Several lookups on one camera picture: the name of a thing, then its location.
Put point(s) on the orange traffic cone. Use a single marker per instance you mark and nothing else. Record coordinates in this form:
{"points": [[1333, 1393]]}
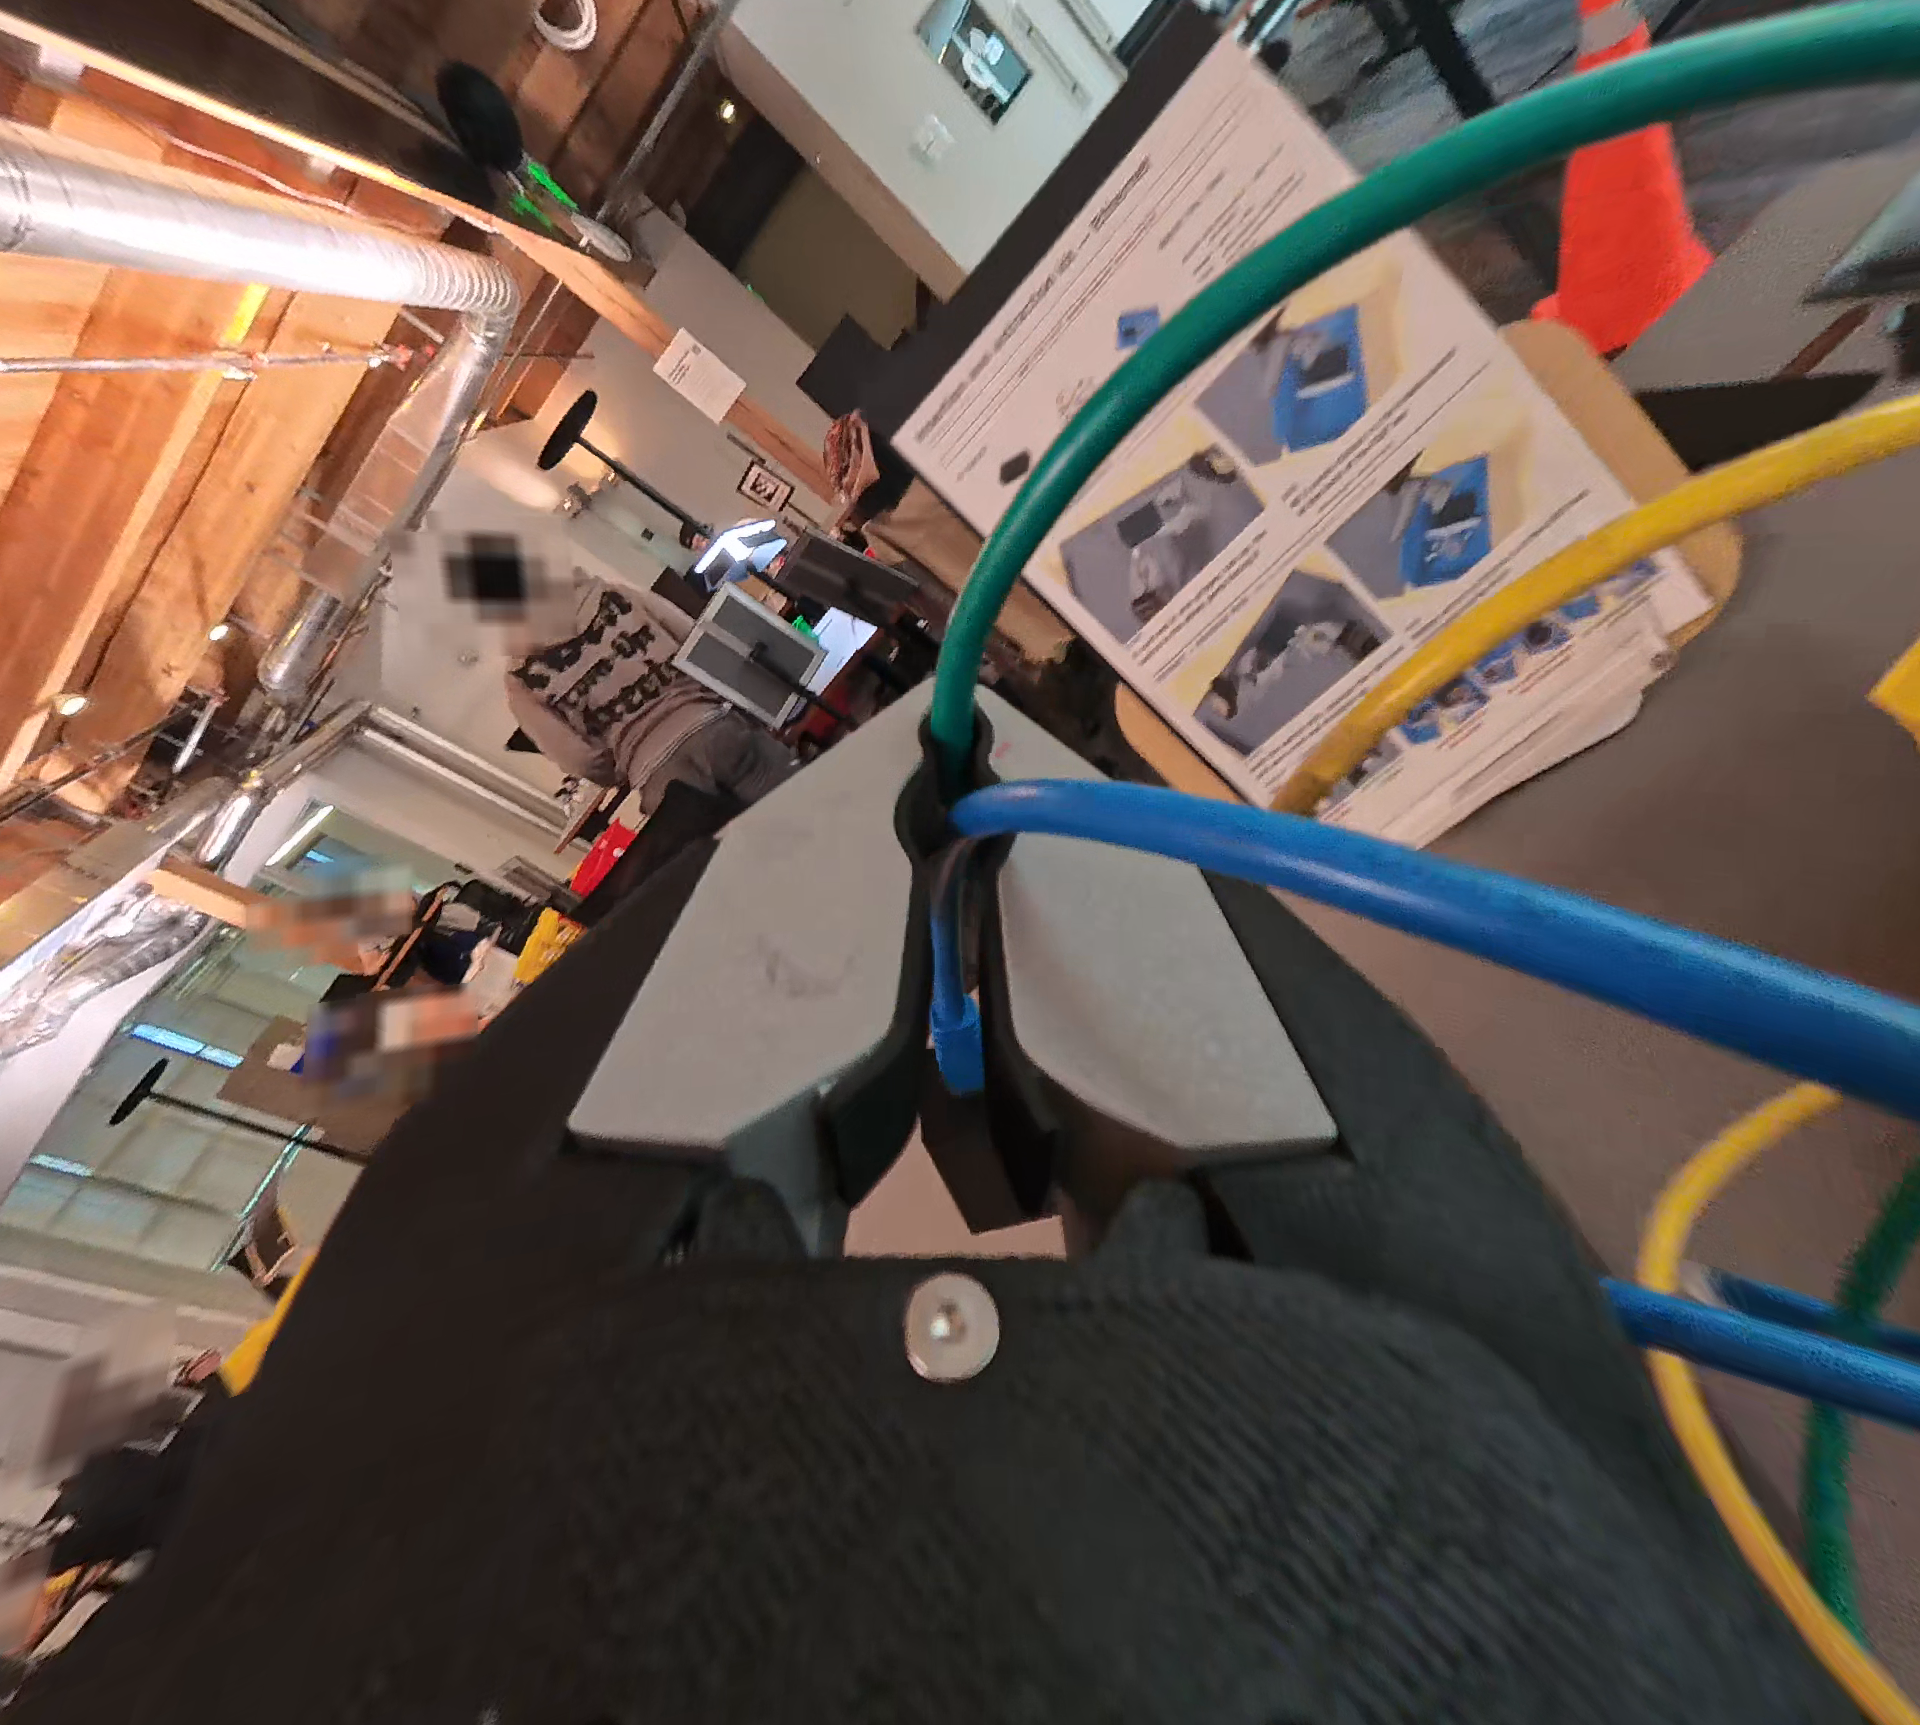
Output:
{"points": [[1620, 224]]}

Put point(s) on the grey framed screen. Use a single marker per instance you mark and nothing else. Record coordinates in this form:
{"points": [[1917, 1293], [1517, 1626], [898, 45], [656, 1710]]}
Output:
{"points": [[751, 662]]}

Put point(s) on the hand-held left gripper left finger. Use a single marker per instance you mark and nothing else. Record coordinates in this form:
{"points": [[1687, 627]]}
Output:
{"points": [[764, 975]]}

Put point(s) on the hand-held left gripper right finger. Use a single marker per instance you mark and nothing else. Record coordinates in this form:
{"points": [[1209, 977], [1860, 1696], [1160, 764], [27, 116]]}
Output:
{"points": [[1154, 1022]]}

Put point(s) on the framed wall picture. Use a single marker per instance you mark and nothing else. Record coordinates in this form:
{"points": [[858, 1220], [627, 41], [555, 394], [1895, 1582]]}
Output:
{"points": [[975, 51]]}

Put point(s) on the silver ventilation duct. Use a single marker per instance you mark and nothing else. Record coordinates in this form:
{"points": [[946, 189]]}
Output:
{"points": [[225, 233]]}

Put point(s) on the printed instruction sheet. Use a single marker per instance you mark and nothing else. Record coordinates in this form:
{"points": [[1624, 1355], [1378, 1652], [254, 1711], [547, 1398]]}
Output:
{"points": [[1321, 525]]}

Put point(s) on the black round top stand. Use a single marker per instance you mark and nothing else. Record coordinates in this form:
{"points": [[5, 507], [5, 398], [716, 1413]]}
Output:
{"points": [[567, 423]]}

